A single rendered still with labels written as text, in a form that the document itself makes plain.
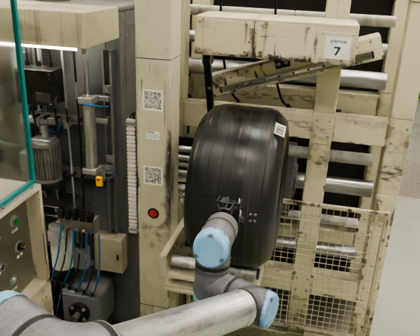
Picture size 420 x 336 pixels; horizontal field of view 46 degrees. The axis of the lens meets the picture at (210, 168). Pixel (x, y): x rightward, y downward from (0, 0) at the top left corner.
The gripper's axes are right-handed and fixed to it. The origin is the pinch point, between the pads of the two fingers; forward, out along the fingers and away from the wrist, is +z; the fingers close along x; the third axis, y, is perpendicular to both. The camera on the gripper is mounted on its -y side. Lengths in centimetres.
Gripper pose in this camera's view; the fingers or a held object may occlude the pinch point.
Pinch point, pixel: (233, 210)
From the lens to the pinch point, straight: 157.3
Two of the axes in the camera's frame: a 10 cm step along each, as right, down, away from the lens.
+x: -9.7, -1.2, 1.9
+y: 0.7, -9.6, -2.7
